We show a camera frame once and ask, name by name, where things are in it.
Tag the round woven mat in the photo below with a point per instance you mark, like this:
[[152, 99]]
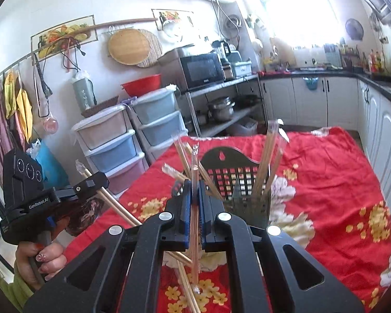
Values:
[[155, 49]]

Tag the blue storage box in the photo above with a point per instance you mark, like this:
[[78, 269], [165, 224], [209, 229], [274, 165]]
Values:
[[241, 69]]

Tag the silver microwave oven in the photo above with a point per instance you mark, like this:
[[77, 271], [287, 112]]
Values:
[[202, 70]]

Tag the grey knife block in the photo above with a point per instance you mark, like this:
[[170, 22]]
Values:
[[333, 55]]

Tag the dark floral cloth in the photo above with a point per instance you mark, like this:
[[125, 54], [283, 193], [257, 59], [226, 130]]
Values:
[[84, 218]]

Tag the red plastic basin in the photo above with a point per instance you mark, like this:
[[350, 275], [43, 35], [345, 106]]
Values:
[[140, 84]]

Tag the person's left forearm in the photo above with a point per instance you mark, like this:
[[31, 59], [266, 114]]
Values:
[[16, 291]]

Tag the beige cutting board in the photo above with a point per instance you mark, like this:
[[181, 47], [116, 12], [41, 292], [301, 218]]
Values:
[[282, 50]]

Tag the pink hanging cloth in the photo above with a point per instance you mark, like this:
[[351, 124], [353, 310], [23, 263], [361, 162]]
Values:
[[1, 127]]

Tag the pink round hanging scrubber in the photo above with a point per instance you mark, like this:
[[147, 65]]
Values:
[[50, 124]]

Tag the small fruit wall poster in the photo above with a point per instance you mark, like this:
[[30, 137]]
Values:
[[174, 14]]

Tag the dark green utensil basket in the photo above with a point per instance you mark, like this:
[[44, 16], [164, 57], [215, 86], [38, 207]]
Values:
[[247, 208]]

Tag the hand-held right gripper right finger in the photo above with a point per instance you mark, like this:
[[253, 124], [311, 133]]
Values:
[[204, 215]]

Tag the grey-blue plastic drawer unit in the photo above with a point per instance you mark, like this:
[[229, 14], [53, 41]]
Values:
[[158, 111]]

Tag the long wooden pole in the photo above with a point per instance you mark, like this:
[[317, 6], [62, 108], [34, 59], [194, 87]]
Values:
[[123, 22]]

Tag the blue hanging bin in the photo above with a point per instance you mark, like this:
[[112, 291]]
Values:
[[310, 83]]

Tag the yellow hanging cloth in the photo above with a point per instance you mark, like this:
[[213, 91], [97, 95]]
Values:
[[24, 111]]

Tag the pink chopsticks pair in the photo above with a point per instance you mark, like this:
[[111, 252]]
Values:
[[195, 267]]

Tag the round grey wall sieve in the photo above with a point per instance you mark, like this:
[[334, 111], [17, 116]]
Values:
[[354, 29]]

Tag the white round wall colander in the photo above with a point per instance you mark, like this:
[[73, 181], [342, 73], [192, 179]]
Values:
[[172, 30]]

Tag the round bamboo board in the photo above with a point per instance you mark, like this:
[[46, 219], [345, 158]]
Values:
[[128, 47]]

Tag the person's left hand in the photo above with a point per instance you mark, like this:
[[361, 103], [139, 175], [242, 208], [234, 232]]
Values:
[[50, 257]]

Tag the red floral blanket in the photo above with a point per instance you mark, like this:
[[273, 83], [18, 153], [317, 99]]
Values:
[[329, 186]]

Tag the steel cooking pot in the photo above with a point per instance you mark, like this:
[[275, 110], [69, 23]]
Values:
[[221, 109]]

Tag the bright window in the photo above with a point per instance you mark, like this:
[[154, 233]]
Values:
[[296, 13]]

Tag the metal shelf rack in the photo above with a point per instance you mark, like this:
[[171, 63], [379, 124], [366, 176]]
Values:
[[221, 83]]

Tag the black blender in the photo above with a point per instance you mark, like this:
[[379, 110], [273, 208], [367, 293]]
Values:
[[222, 50]]

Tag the brown wicker basket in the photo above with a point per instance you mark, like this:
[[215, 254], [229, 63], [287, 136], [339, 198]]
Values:
[[99, 107]]

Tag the large fruit wall poster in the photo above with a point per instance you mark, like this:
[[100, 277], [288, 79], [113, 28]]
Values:
[[62, 32]]

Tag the pale green jug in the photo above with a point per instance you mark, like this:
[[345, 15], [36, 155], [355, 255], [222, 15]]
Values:
[[84, 93]]

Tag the white drawer unit pastel drawers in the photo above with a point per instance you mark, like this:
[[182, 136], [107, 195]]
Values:
[[107, 156]]

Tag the white kitchen cabinets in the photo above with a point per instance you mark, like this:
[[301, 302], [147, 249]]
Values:
[[312, 104]]

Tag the blue plastic bag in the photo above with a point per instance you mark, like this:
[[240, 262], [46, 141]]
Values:
[[50, 163]]

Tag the wooden chopsticks pair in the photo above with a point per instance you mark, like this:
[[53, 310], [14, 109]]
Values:
[[120, 208], [267, 156], [195, 169], [277, 166], [176, 172]]

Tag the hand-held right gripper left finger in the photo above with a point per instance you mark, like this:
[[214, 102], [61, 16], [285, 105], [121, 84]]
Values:
[[185, 208]]

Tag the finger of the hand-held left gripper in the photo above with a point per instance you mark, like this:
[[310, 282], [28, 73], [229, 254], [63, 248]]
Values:
[[84, 186]]

